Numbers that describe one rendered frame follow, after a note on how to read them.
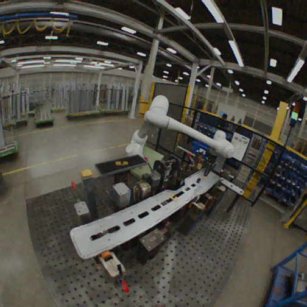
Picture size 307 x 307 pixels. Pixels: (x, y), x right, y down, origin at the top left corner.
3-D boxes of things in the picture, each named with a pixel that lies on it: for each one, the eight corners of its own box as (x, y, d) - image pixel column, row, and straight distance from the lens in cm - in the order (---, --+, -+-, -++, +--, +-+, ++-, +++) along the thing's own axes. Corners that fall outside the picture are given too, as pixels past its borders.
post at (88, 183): (92, 222, 115) (82, 179, 83) (88, 215, 119) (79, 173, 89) (100, 218, 116) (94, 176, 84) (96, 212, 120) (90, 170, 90)
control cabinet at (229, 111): (209, 135, 811) (220, 95, 798) (212, 134, 861) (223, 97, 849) (234, 145, 781) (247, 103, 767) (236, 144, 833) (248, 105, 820)
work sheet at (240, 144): (241, 162, 173) (250, 138, 166) (226, 154, 176) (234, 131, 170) (241, 161, 174) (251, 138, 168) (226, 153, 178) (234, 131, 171)
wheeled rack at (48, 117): (55, 125, 659) (55, 85, 638) (35, 128, 657) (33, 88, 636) (52, 117, 845) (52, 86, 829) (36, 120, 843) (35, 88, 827)
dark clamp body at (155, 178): (147, 215, 120) (155, 183, 92) (138, 206, 126) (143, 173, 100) (156, 211, 125) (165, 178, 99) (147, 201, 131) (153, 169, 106)
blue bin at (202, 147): (210, 162, 163) (214, 152, 159) (191, 150, 177) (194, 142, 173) (216, 159, 177) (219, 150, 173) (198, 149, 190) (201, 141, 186)
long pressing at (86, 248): (83, 266, 70) (83, 265, 69) (67, 229, 80) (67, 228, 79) (221, 178, 148) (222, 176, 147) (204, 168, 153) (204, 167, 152)
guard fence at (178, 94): (176, 161, 368) (195, 87, 331) (173, 162, 357) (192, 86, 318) (144, 143, 441) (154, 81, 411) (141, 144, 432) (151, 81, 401)
